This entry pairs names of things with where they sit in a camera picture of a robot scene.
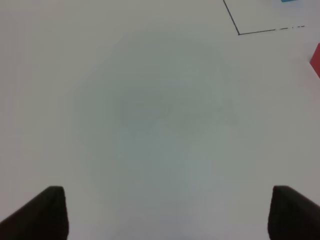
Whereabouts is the blue template block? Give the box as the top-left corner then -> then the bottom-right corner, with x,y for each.
281,0 -> 295,3

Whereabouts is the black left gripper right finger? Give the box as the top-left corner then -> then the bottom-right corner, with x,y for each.
267,185 -> 320,240

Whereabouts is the red block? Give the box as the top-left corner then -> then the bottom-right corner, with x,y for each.
309,43 -> 320,78

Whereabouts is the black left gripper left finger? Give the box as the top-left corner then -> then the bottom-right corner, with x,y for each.
0,186 -> 69,240

